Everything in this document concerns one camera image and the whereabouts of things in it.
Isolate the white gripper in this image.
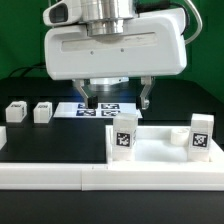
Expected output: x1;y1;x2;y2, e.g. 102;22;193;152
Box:
43;0;187;110

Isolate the white square tabletop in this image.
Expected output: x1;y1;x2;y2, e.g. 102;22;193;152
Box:
106;126;224;163

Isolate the white sheet with tags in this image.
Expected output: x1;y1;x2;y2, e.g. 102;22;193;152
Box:
54;102;142;118

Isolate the white U-shaped fence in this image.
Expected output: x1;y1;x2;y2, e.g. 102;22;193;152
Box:
0;125;224;192

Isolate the black cable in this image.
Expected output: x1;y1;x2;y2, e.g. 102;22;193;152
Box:
7;64;48;79

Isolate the white cable on gripper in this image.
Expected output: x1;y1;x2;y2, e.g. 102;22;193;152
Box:
181;0;204;46

